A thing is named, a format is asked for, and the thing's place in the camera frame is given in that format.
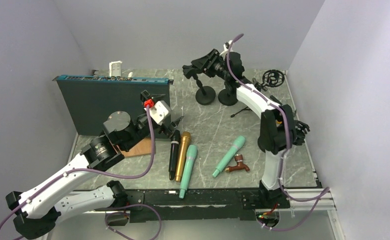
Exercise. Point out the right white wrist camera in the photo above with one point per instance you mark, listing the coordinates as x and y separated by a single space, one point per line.
227 48

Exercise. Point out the round-base mic stand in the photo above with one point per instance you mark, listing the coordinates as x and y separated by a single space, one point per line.
227 96
205 95

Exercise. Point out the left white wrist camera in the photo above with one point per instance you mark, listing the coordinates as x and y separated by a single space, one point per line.
158 111

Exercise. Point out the gold microphone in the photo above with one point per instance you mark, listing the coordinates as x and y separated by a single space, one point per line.
184 144

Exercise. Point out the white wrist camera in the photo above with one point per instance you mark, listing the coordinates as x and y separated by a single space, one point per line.
158 111
227 48

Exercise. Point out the wooden board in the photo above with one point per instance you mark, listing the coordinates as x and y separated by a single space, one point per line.
141 149

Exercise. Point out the black microphone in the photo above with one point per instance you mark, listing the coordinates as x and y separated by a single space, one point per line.
174 152

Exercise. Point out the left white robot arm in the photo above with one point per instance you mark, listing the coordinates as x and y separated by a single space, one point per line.
37 211

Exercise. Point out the blue network switch box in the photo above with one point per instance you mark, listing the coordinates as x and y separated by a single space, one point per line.
91 99

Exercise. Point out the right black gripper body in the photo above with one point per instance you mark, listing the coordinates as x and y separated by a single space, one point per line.
217 68

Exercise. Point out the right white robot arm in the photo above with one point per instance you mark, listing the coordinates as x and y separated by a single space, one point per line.
277 127

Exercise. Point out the right shock-mount round stand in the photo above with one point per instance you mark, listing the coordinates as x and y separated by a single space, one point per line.
302 129

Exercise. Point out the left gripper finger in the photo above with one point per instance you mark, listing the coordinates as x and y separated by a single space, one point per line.
176 122
146 96

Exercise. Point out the mint green microphone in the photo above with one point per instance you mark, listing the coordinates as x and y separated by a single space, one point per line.
190 159
236 145

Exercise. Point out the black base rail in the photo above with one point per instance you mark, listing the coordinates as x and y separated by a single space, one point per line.
199 204

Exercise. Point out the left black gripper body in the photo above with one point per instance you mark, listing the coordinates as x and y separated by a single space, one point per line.
168 131

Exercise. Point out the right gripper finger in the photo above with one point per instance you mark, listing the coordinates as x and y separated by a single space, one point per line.
205 61
192 71

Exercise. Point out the black tripod shock-mount stand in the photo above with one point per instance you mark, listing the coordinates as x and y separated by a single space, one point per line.
273 78

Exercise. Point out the brown faucet tap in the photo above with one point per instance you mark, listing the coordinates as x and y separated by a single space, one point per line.
240 165

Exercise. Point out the white plastic bracket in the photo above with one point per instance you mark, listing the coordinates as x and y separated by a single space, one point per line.
115 69

